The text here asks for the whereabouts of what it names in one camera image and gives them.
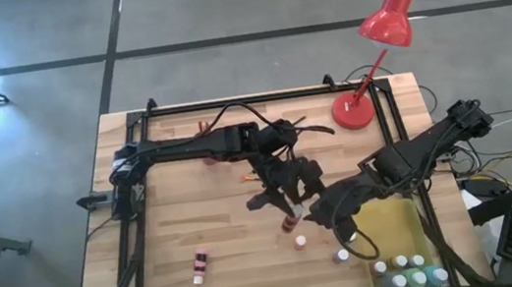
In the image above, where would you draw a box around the black lamp cord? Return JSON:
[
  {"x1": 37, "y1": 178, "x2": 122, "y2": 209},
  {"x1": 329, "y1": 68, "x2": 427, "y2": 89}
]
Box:
[{"x1": 342, "y1": 55, "x2": 440, "y2": 126}]

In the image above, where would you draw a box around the silver mounting plate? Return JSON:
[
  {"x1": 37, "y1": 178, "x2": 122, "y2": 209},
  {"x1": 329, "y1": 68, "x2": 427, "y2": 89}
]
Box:
[{"x1": 130, "y1": 183, "x2": 147, "y2": 203}]

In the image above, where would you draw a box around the yellow translucent tray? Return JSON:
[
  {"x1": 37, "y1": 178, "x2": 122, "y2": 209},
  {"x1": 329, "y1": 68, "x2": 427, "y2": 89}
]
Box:
[{"x1": 350, "y1": 192, "x2": 442, "y2": 287}]

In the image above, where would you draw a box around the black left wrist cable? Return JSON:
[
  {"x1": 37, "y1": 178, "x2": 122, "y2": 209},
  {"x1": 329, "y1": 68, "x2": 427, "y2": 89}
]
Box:
[{"x1": 194, "y1": 88, "x2": 336, "y2": 152}]

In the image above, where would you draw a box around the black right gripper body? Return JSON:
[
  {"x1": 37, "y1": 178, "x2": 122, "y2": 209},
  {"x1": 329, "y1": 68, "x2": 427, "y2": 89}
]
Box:
[{"x1": 313, "y1": 174, "x2": 384, "y2": 246}]

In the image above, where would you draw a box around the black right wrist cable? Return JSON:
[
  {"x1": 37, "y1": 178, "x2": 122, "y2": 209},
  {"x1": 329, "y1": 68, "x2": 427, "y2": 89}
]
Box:
[{"x1": 327, "y1": 187, "x2": 382, "y2": 265}]

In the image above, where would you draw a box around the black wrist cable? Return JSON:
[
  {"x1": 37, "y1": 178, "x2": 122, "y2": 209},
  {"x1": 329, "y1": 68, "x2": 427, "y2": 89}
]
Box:
[
  {"x1": 327, "y1": 187, "x2": 382, "y2": 265},
  {"x1": 194, "y1": 88, "x2": 336, "y2": 152}
]

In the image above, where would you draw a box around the green paint bottle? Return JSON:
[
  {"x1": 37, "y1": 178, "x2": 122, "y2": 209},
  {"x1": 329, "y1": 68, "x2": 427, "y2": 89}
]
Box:
[{"x1": 403, "y1": 265, "x2": 429, "y2": 287}]

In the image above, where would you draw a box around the black desk bracket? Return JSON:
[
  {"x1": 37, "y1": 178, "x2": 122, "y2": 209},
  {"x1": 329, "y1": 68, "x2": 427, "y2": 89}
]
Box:
[{"x1": 464, "y1": 183, "x2": 512, "y2": 229}]

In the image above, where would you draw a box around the small orange paint bottle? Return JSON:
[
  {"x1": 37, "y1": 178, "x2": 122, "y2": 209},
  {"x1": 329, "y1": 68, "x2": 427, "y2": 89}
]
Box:
[{"x1": 291, "y1": 233, "x2": 310, "y2": 253}]

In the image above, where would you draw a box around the teal paint bottle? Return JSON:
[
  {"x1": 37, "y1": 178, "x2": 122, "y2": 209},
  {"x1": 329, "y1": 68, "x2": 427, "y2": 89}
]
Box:
[{"x1": 423, "y1": 261, "x2": 452, "y2": 287}]

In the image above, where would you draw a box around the small red-orange paint bottle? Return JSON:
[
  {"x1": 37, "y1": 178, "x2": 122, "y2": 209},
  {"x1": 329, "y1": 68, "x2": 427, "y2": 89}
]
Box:
[{"x1": 277, "y1": 203, "x2": 309, "y2": 235}]

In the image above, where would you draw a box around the pink paint bottle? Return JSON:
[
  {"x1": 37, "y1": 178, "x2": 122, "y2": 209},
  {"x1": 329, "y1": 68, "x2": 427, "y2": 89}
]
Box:
[{"x1": 188, "y1": 247, "x2": 212, "y2": 287}]

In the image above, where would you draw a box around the red desk lamp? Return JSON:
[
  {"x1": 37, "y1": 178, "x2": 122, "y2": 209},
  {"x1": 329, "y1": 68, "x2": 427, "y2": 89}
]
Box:
[{"x1": 315, "y1": 0, "x2": 435, "y2": 135}]

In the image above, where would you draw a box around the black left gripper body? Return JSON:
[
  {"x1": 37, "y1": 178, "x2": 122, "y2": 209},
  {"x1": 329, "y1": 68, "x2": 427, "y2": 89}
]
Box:
[{"x1": 241, "y1": 151, "x2": 329, "y2": 214}]

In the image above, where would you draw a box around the small purple paint bottle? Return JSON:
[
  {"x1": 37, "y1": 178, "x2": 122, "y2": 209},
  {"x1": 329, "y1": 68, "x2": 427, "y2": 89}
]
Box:
[{"x1": 331, "y1": 247, "x2": 352, "y2": 266}]

